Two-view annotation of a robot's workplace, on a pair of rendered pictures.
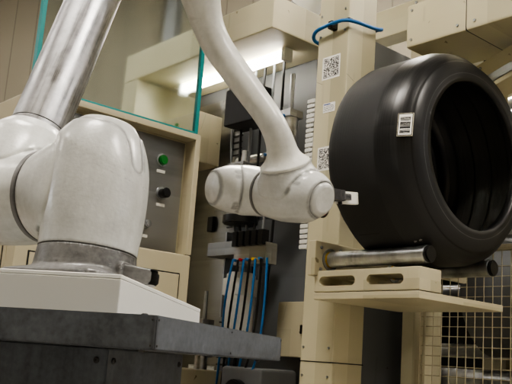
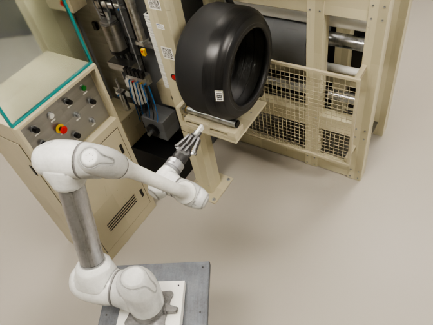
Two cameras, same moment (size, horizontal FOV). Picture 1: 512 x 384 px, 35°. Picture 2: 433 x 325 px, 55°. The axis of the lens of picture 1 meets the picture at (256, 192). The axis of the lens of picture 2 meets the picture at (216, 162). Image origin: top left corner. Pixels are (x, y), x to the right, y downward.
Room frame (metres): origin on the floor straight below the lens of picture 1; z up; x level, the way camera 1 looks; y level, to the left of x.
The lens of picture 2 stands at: (0.36, -0.05, 2.42)
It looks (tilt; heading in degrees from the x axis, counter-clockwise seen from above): 47 degrees down; 352
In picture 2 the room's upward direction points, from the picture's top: 13 degrees counter-clockwise
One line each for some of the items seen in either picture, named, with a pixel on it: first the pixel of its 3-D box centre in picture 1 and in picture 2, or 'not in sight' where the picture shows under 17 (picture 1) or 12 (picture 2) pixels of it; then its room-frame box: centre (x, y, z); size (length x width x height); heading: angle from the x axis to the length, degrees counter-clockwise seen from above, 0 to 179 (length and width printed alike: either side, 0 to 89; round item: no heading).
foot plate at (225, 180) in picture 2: not in sight; (209, 184); (2.40, -0.25, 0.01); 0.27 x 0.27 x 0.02; 41
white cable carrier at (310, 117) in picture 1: (313, 174); (160, 51); (2.44, -0.17, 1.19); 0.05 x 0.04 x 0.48; 131
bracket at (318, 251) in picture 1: (360, 267); (198, 93); (2.35, -0.32, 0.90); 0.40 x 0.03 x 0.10; 131
